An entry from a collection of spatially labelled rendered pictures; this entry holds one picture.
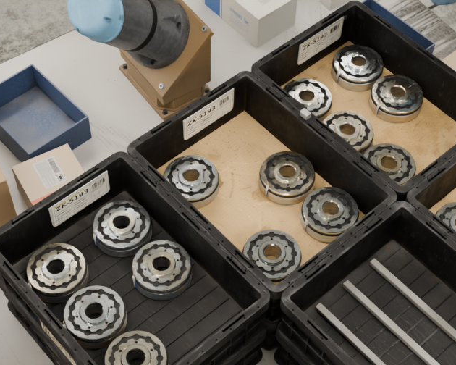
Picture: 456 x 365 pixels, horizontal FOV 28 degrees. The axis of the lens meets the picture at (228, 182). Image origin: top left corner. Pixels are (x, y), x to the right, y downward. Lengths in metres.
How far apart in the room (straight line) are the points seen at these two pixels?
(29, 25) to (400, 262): 1.91
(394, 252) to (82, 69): 0.84
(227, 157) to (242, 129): 0.08
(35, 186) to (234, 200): 0.39
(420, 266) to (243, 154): 0.40
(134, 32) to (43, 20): 1.44
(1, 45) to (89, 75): 1.13
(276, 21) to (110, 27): 0.49
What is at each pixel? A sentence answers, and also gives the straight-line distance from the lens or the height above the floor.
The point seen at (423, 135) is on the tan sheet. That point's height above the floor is 0.83.
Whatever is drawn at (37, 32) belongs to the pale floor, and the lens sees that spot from 3.19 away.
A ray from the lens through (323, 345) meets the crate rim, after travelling 1.44.
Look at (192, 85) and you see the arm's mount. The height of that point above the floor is 0.76.
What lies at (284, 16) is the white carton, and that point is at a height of 0.75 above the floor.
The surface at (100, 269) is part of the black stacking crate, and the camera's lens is 1.61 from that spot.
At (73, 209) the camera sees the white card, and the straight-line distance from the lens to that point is 1.63.
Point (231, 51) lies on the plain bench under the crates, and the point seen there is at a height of 0.70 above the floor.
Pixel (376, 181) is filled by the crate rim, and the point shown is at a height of 0.93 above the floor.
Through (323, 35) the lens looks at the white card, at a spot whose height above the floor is 0.90.
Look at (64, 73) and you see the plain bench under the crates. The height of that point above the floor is 0.70.
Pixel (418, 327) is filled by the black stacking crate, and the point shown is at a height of 0.83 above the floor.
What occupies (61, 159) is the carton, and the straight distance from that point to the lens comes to 1.83.
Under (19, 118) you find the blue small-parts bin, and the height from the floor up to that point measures 0.70.
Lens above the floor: 2.21
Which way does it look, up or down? 54 degrees down
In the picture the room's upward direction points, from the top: 2 degrees clockwise
